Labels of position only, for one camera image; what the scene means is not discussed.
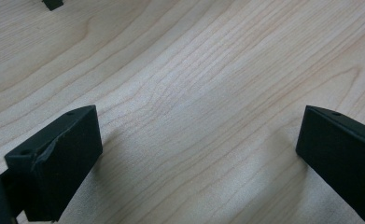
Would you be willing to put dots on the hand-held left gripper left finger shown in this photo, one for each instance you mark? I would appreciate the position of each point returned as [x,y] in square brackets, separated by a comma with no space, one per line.
[55,161]

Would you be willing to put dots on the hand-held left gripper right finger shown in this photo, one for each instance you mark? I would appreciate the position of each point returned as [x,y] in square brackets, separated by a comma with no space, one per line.
[342,158]

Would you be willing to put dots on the black two-tier metal rack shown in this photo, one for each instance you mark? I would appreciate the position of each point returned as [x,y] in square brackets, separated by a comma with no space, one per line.
[53,3]

